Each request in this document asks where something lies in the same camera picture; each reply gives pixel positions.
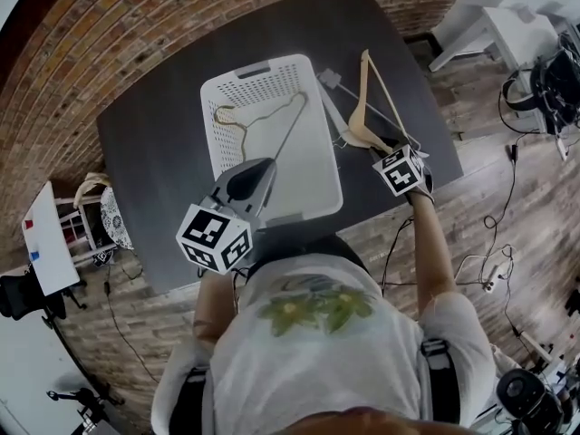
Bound black office chair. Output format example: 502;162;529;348
0;272;87;330

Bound black swivel chair base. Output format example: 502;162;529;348
564;278;580;316

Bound white plastic hanger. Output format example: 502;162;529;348
315;68;430;158

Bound black shoulder strap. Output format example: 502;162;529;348
419;337;461;425
169;367;212;435

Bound person's left forearm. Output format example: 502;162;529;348
193;269;239;348

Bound white plastic laundry basket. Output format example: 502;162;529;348
200;53;344;221

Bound white desk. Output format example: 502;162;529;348
428;0;580;72

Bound person's white printed t-shirt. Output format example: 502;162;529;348
151;251;498;435

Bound person's black trouser leg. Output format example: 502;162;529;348
251;233;375;280

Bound light wooden hanger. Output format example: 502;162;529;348
346;48;411;150

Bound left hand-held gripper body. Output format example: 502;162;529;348
175;188;269;276

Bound white wooden chair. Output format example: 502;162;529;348
53;172;135;266

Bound black round device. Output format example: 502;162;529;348
496;367;567;435

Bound black bag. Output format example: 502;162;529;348
538;47;580;135

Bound person's right forearm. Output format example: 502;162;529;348
407;191;459;321

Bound gold metal hanger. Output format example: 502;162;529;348
212;91;310;165

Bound black headset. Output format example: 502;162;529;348
500;68;540;112

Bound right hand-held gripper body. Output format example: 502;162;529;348
371;144;436;207

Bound black tripod stand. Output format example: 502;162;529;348
44;382;123;430

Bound black floor cable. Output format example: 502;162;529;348
103;265;160;384

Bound floral round seat cushion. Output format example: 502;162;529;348
100;187;135;251

